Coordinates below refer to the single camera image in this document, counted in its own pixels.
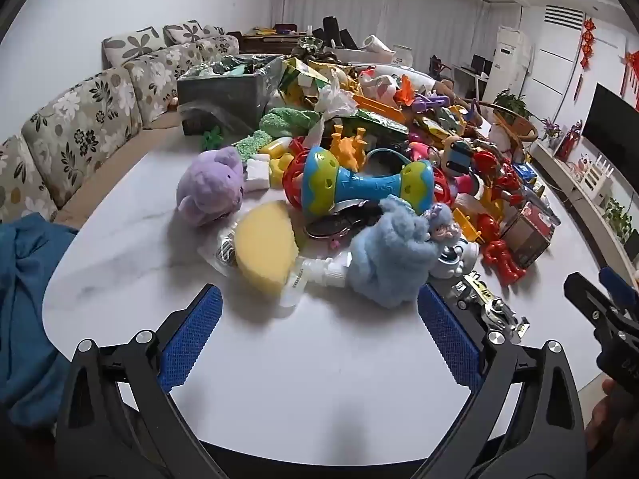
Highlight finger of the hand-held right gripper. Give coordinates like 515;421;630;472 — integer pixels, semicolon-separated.
564;272;639;350
599;267;639;320

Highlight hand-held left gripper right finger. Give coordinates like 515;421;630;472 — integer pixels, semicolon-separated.
414;282;587;479

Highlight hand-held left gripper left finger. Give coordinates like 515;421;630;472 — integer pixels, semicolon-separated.
57;283;225;479

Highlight person's right hand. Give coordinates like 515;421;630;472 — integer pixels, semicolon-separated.
585;382;639;455

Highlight silver toy car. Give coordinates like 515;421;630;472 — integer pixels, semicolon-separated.
449;269;530;345

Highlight small green potted plant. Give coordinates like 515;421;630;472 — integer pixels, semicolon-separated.
601;197;635;243

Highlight white robot toy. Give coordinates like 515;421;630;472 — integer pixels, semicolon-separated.
428;239;480;280

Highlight red boxed toy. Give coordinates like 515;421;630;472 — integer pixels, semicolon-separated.
499;202;560;267

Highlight red plastic toy figure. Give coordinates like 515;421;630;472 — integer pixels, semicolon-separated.
482;212;527;285

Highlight light blue plush toy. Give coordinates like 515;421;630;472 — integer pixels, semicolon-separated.
347;196;455;309

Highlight white television cabinet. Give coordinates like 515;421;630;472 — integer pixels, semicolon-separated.
529;137;639;280

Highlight yellow sponge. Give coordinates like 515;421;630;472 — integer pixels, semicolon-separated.
234;200;300;295

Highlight white plastic bottle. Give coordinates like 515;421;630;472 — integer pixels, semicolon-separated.
280;254;350;305

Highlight purple plush toy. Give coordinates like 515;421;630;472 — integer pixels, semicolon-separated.
176;147;245;228

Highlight black television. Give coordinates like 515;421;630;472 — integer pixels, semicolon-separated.
581;82;639;195

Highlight black sunglasses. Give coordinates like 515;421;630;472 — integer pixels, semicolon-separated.
304;200;385;240

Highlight blue cloth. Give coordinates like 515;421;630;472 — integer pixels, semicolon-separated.
0;212;81;415

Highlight white foam block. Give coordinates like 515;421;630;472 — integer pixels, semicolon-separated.
246;156;271;191

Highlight blue yellow dumbbell rattle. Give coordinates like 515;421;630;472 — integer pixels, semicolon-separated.
282;146;455;215

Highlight round white face toy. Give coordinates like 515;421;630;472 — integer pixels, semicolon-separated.
439;135;475;175

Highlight green scrub sponge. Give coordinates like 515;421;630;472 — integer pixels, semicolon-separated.
234;130;273;160

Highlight yellow plastic toy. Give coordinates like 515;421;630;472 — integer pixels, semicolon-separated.
260;137;295;188

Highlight orange plastic dinosaur toy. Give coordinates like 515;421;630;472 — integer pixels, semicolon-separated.
329;125;370;173

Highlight pile of assorted toys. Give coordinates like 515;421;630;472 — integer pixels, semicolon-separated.
280;55;550;220

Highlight green fuzzy cloth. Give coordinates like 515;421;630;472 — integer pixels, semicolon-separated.
258;107;320;138

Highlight floral fabric sofa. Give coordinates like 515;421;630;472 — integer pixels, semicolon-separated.
0;20;240;225

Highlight grey storage box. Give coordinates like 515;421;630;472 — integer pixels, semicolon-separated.
177;54;285;135

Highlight white standing air conditioner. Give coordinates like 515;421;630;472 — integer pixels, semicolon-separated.
492;25;532;105

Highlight white paper roll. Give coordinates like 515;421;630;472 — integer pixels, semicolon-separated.
362;35;395;55

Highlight white curtain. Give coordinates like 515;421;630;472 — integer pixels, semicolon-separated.
272;0;520;68

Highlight red hanging wall decoration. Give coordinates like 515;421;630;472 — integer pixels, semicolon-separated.
621;50;639;111

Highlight red knot wall decoration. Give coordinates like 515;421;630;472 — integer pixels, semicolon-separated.
579;17;597;101

